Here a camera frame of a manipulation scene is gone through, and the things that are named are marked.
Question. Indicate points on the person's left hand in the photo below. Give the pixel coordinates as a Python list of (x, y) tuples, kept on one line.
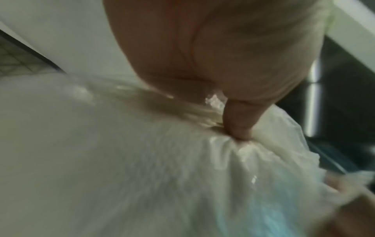
[(222, 53)]

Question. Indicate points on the person's right hand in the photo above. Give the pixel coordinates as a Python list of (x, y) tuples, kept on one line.
[(356, 214)]

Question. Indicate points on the white plastic bag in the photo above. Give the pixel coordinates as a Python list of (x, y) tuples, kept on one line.
[(123, 162)]

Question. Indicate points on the stainless steel appliance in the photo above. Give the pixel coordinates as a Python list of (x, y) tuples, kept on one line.
[(337, 97)]

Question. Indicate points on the white countertop edge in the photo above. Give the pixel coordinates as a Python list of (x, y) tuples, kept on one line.
[(353, 20)]

